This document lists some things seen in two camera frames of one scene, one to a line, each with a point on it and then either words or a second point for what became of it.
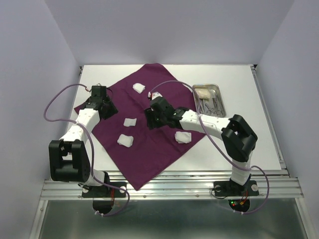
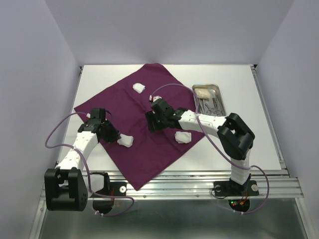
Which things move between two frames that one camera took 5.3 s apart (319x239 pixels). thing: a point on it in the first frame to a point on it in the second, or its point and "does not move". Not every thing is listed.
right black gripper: [150, 113] does not move
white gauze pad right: [183, 137] does not move
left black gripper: [113, 110] to [114, 136]
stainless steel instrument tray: [215, 105] does not move
